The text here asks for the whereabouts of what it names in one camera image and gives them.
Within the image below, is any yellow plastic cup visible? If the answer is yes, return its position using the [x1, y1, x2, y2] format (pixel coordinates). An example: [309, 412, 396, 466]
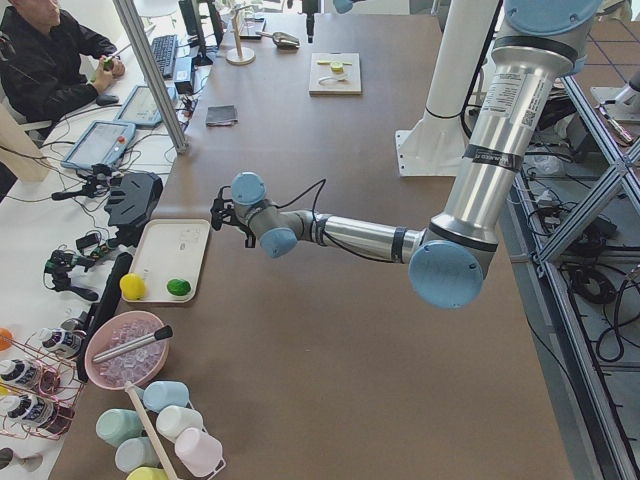
[126, 466, 168, 480]

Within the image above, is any steel muddler black tip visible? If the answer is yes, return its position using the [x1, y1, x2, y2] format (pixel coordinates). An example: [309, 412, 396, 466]
[92, 325, 173, 364]

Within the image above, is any light blue plastic cup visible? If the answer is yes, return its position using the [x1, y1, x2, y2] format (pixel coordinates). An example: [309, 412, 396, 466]
[115, 437, 160, 473]

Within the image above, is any pink plastic cup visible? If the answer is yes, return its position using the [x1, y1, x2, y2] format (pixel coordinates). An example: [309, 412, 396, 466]
[174, 427, 226, 478]

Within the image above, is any wooden cutting board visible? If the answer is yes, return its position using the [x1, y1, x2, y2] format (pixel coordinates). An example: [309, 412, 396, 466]
[308, 52, 362, 96]

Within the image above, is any green lime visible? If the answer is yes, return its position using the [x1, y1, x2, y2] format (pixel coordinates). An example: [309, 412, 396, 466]
[166, 278, 192, 297]

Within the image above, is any aluminium frame post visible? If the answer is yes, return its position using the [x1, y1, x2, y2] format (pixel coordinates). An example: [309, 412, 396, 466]
[113, 0, 188, 154]

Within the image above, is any black foot pedal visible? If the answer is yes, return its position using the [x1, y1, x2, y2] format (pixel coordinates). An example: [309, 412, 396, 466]
[104, 172, 163, 227]

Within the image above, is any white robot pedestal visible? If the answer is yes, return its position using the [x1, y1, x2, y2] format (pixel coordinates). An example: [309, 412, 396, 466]
[396, 0, 501, 177]

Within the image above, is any cream rabbit tray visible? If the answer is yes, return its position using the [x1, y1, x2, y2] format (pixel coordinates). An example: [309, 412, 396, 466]
[121, 219, 210, 304]

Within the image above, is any white plastic cup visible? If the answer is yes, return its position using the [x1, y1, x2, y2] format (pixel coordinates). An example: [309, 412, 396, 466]
[156, 405, 204, 442]

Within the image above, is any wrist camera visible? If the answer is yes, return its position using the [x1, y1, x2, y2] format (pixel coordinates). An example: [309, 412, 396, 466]
[210, 185, 236, 231]

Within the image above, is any far teach pendant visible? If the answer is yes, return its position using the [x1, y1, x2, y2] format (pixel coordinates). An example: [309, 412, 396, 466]
[114, 85, 162, 129]

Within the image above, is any yellow lemon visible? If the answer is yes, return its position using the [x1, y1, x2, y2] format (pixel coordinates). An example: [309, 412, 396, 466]
[119, 273, 146, 301]

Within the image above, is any copper bottle rack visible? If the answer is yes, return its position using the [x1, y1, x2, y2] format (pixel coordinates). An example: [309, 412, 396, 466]
[1, 328, 84, 440]

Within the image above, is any yellow plastic knife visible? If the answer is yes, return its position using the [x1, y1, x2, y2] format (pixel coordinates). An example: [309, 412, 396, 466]
[316, 60, 351, 68]

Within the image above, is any wooden mug tree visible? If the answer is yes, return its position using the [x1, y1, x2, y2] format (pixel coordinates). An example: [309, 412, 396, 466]
[226, 4, 256, 66]

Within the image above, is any pink bowl of ice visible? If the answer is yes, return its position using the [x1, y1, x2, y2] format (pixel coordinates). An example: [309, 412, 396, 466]
[84, 311, 169, 390]

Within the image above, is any white spoon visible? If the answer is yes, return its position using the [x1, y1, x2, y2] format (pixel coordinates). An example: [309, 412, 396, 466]
[318, 75, 348, 86]

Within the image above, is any seated person black jacket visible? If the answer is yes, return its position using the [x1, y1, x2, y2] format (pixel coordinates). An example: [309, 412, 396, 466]
[1, 1, 126, 122]

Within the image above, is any grey folded cloth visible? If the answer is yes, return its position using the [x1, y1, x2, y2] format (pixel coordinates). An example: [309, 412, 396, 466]
[205, 105, 238, 127]

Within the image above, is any green plastic cup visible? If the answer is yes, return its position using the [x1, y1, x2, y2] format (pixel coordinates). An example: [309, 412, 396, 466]
[95, 409, 144, 447]

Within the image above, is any teach pendant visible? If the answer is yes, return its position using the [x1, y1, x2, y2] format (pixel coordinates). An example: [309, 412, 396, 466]
[114, 85, 162, 129]
[60, 121, 137, 171]

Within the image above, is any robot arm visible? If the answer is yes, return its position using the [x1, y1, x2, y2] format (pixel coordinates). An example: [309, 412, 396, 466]
[301, 0, 359, 44]
[231, 1, 599, 309]

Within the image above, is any black keyboard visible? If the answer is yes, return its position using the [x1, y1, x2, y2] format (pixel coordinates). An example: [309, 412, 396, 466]
[150, 34, 178, 79]

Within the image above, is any steel scoop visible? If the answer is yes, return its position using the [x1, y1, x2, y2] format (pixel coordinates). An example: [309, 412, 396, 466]
[258, 31, 300, 50]

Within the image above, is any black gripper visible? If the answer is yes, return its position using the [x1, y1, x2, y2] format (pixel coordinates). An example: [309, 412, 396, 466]
[301, 0, 319, 44]
[235, 212, 256, 248]

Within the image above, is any near teach pendant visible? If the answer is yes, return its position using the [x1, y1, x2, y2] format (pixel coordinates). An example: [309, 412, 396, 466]
[60, 121, 137, 171]

